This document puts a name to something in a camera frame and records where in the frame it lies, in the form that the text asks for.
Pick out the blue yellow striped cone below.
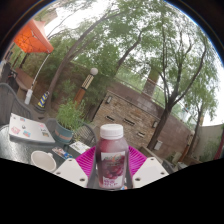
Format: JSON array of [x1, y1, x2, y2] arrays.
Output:
[[36, 90, 50, 109]]

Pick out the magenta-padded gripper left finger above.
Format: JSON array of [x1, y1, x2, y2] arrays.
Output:
[[53, 146, 99, 189]]

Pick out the white tent pole weight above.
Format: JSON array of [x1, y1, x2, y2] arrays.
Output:
[[24, 88, 34, 105]]

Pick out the grey wall box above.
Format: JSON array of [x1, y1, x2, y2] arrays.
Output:
[[153, 139, 164, 151]]

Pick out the colourful printed card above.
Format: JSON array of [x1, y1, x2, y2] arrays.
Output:
[[51, 146, 75, 161]]

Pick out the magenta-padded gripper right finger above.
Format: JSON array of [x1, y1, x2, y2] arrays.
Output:
[[126, 145, 170, 189]]

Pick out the orange canopy tent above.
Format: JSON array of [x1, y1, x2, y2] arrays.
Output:
[[13, 18, 55, 101]]

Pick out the green plant in blue pot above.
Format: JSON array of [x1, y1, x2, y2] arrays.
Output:
[[54, 99, 86, 144]]

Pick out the silver laptop with stickers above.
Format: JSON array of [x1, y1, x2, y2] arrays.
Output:
[[8, 112, 56, 145]]

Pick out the dark forked-trunk tree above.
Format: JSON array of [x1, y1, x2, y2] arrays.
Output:
[[139, 0, 214, 151]]

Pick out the leaning grey-trunk tree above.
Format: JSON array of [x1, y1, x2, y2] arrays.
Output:
[[33, 0, 134, 114]]

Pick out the slender-trunk tree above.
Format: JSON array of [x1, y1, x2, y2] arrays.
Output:
[[99, 19, 161, 78]]

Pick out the purple juice bottle white cap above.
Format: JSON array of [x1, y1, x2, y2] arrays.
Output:
[[94, 123, 130, 190]]

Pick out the globe-topped lamp post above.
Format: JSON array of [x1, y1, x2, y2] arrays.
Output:
[[73, 67, 99, 106]]

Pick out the white paper sheet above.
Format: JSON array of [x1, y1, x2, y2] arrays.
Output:
[[68, 140, 91, 155]]

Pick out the thin-trunk tree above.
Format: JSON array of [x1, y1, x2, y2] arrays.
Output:
[[183, 59, 221, 158]]

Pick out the white cup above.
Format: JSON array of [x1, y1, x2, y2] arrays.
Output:
[[30, 150, 58, 174]]

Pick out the dark patio chairs group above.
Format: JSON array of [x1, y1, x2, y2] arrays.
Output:
[[0, 61, 19, 91]]

